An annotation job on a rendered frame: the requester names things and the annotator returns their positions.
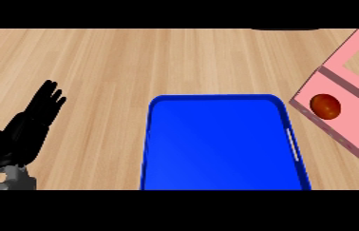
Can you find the pink cardboard box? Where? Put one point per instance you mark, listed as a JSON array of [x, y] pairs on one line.
[[343, 92]]

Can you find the blue plastic tray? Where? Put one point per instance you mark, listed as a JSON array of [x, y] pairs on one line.
[[219, 146]]

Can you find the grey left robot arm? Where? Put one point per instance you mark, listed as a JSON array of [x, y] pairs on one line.
[[18, 180]]

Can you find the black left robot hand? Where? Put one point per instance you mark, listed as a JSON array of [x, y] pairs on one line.
[[28, 124]]

